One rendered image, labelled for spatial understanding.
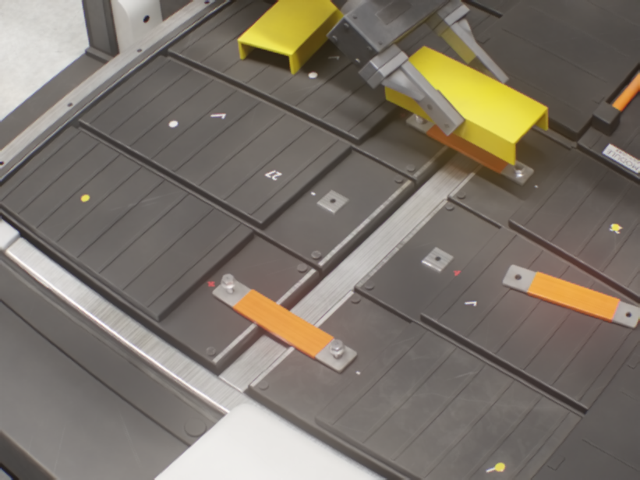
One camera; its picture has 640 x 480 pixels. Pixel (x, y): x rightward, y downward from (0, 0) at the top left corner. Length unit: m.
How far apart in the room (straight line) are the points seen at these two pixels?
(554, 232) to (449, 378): 0.20
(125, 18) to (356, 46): 0.46
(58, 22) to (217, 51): 1.92
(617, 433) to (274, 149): 0.50
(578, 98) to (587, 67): 0.06
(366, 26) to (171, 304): 0.32
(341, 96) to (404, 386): 0.39
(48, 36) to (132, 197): 2.04
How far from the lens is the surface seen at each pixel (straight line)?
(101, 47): 1.81
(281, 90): 1.50
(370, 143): 1.44
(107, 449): 1.09
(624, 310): 1.27
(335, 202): 1.38
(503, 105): 1.37
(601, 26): 1.60
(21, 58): 3.38
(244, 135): 1.45
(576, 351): 1.24
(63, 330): 1.17
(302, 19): 1.55
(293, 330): 1.27
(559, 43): 1.56
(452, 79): 1.39
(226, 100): 1.50
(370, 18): 1.34
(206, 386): 1.26
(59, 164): 1.48
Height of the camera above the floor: 1.97
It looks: 47 degrees down
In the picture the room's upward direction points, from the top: 8 degrees counter-clockwise
